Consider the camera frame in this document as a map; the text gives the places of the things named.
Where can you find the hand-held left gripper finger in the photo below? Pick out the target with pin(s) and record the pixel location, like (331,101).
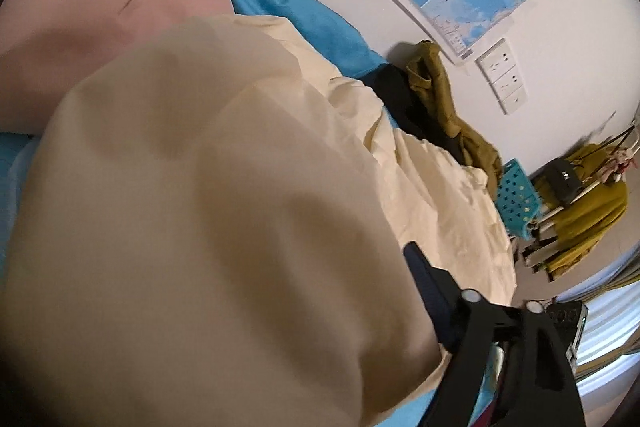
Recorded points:
(425,287)

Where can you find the cream large garment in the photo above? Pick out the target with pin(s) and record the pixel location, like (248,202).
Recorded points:
(225,207)

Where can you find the white clothes rack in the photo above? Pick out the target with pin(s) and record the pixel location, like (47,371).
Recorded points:
(537,249)

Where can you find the teal perforated plastic basket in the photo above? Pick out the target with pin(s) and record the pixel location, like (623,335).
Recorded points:
(517,197)

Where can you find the black phone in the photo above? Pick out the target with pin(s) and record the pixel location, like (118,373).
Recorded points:
(567,322)

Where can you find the black bag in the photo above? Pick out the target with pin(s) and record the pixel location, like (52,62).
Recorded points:
(562,179)

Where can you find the mustard yellow hanging garment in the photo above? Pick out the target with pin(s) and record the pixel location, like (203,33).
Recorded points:
(595,217)

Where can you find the bright window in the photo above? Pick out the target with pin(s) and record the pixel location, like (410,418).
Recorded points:
(607,337)

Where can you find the olive green garment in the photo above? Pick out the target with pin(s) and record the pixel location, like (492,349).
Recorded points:
(440,92)

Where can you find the black garment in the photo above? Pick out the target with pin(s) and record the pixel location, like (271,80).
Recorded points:
(395,92)

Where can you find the light floral cloth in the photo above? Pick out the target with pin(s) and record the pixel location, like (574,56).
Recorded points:
(614,164)

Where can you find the blue bed sheet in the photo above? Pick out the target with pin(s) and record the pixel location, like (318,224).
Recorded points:
(310,22)

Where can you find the pink garment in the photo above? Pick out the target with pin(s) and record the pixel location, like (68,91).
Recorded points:
(75,32)

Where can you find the white wall socket panel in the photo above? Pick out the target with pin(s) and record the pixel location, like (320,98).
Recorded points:
(502,77)

